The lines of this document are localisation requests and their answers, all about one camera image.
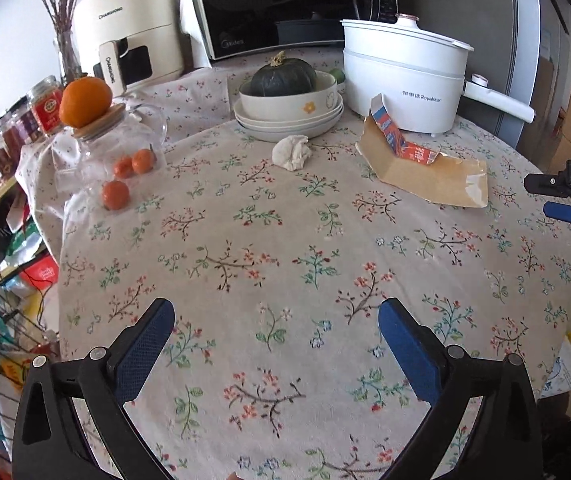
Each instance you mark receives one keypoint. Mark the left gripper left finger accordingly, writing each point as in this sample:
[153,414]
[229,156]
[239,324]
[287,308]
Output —
[133,354]

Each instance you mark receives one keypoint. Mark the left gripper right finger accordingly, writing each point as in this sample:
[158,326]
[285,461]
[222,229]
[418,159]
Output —
[420,355]

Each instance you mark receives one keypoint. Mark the brown cardboard piece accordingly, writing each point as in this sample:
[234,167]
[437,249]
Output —
[448,181]

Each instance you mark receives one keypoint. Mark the red blue small carton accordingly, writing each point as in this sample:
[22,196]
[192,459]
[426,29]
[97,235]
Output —
[400,146]

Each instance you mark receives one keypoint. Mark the small mandarin in jar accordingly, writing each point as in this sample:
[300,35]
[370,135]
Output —
[115,195]

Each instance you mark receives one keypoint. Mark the white electric cooking pot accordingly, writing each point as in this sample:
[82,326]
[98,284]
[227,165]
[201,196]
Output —
[419,75]

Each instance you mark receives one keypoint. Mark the floral tablecloth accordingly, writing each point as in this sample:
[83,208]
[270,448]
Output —
[276,368]

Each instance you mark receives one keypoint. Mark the grey refrigerator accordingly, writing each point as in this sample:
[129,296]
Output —
[510,38]

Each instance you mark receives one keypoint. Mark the glass jar with cork lid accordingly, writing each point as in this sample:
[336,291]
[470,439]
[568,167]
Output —
[93,150]

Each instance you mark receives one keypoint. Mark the crumpled white tissue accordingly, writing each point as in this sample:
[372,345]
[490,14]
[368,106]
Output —
[291,153]

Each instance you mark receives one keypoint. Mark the large orange fruit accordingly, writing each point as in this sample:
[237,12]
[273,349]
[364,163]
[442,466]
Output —
[83,101]

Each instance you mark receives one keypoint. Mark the stacked white plates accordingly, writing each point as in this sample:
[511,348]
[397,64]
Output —
[273,132]

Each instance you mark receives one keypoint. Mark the red label glass jar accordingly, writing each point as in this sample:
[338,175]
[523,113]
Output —
[45,98]

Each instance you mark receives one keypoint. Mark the white ceramic bowl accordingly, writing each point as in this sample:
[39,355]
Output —
[290,108]

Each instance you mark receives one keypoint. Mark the dark green pumpkin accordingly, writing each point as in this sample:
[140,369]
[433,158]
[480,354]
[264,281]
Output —
[283,76]

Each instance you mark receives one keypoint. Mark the white air fryer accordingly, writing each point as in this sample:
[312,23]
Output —
[128,43]

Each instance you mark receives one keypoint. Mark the dried branches in vase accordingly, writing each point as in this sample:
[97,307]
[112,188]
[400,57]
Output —
[63,15]

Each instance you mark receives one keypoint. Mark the black microwave oven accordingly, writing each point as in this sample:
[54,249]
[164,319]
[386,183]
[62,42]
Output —
[235,27]

